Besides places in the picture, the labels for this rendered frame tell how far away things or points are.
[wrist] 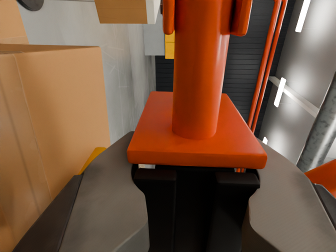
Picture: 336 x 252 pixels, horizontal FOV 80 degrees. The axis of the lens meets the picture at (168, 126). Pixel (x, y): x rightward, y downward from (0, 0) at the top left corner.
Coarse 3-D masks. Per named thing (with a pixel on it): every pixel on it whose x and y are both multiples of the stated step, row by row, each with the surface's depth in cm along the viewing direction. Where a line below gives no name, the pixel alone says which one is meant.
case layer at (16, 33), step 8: (0, 0) 73; (8, 0) 77; (0, 8) 73; (8, 8) 77; (16, 8) 81; (0, 16) 73; (8, 16) 77; (16, 16) 81; (0, 24) 74; (8, 24) 77; (16, 24) 81; (0, 32) 74; (8, 32) 77; (16, 32) 81; (24, 32) 85; (0, 40) 74; (8, 40) 77; (16, 40) 81; (24, 40) 85
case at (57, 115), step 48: (0, 48) 18; (48, 48) 20; (96, 48) 30; (0, 96) 14; (48, 96) 19; (96, 96) 30; (0, 144) 14; (48, 144) 19; (96, 144) 31; (0, 192) 14; (48, 192) 19; (0, 240) 14
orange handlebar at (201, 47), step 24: (168, 0) 7; (192, 0) 7; (216, 0) 7; (240, 0) 7; (168, 24) 7; (192, 24) 7; (216, 24) 7; (240, 24) 7; (192, 48) 7; (216, 48) 7; (192, 72) 8; (216, 72) 8; (192, 96) 8; (216, 96) 8; (192, 120) 9; (216, 120) 9
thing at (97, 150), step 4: (96, 148) 30; (100, 148) 30; (104, 148) 30; (92, 152) 29; (96, 152) 29; (100, 152) 29; (92, 156) 28; (88, 160) 27; (84, 164) 27; (84, 168) 26; (80, 172) 25
